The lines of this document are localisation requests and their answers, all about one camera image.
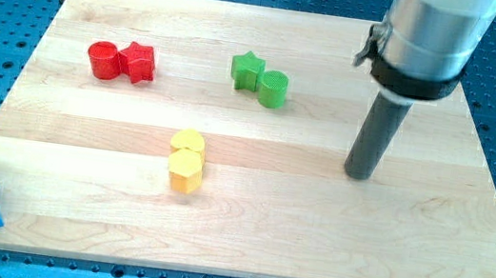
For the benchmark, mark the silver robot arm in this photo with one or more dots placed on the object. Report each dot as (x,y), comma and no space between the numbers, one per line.
(421,47)

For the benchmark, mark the wooden board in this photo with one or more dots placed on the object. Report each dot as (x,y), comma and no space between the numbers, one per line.
(84,161)

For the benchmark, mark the yellow heart block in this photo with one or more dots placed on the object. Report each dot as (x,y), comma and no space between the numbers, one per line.
(190,139)

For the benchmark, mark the green cylinder block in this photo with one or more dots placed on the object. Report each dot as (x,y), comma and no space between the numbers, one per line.
(273,89)

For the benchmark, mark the yellow hexagon block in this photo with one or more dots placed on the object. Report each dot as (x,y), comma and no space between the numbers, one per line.
(185,170)

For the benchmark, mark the green star block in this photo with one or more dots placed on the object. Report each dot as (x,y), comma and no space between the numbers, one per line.
(247,71)

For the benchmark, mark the red star block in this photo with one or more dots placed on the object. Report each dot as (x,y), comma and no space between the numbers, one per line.
(137,62)

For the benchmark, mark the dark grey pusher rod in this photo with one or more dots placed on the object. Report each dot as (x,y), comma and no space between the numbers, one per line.
(385,116)

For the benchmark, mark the red cylinder block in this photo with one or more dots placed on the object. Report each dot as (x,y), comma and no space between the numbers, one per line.
(104,60)

